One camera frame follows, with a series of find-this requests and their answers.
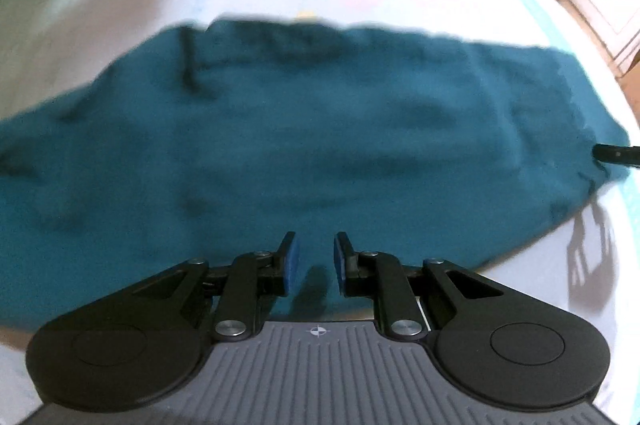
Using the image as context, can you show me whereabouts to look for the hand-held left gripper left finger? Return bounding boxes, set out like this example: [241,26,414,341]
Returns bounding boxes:
[132,231,302,342]

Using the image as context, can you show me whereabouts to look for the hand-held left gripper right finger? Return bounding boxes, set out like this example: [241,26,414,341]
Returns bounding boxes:
[333,231,507,339]

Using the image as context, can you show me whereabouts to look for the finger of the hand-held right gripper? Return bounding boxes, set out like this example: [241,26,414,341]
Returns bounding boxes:
[592,143,640,167]

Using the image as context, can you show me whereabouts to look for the teal pants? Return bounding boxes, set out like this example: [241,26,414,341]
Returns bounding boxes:
[0,18,632,334]

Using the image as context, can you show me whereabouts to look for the white cabinet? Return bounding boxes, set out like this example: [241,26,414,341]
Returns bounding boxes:
[569,0,640,78]

